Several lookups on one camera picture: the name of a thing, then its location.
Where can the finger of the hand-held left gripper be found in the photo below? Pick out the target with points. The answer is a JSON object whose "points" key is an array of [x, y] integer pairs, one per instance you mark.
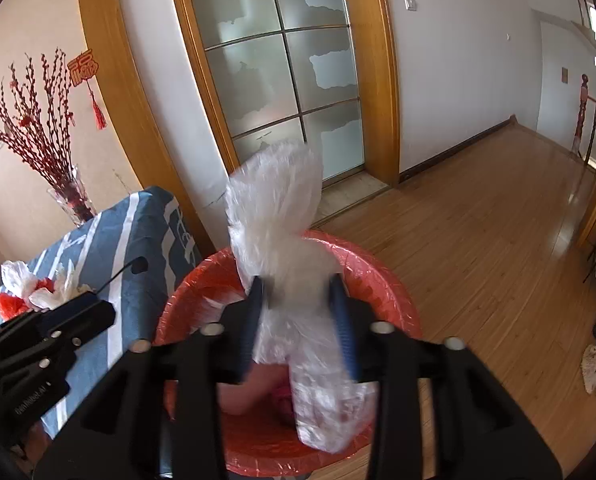
{"points": [[33, 365], [73, 317]]}

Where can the small red lantern ornament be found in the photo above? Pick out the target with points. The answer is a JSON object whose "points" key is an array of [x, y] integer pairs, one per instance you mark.
{"points": [[25, 121]]}

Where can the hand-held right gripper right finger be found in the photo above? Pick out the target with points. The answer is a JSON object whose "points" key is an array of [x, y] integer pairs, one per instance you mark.
{"points": [[342, 330]]}

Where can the glass vase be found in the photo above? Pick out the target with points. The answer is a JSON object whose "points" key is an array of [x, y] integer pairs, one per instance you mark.
{"points": [[75, 200]]}

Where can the red knot wall ornament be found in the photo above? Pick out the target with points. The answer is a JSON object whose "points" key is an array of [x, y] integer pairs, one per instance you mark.
{"points": [[84, 72]]}

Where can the red lined trash bin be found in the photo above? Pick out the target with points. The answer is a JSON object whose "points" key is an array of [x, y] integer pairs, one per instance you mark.
{"points": [[383, 285]]}

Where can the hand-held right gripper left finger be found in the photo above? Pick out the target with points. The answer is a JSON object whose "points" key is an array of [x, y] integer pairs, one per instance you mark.
{"points": [[254, 327]]}

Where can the red berry branches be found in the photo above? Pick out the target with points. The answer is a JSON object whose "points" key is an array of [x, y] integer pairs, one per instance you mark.
{"points": [[38, 125]]}

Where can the red stair post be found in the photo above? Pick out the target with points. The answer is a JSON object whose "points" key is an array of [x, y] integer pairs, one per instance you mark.
{"points": [[584, 110]]}

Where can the small white plastic bag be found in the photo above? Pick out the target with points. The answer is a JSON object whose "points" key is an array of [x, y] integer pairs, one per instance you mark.
{"points": [[15, 275]]}

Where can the blue white striped tablecloth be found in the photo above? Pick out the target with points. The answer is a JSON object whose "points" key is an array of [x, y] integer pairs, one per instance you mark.
{"points": [[128, 240]]}

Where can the frosted glass wooden door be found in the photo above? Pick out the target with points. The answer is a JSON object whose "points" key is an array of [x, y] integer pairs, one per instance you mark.
{"points": [[278, 60]]}

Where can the large white translucent plastic bag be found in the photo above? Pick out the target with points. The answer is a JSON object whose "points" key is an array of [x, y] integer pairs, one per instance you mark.
{"points": [[278, 210]]}

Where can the red plastic bag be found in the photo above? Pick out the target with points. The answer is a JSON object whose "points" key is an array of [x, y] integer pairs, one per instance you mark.
{"points": [[10, 306]]}

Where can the wooden wall trim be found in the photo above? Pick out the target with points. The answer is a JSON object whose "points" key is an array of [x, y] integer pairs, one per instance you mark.
{"points": [[108, 85]]}

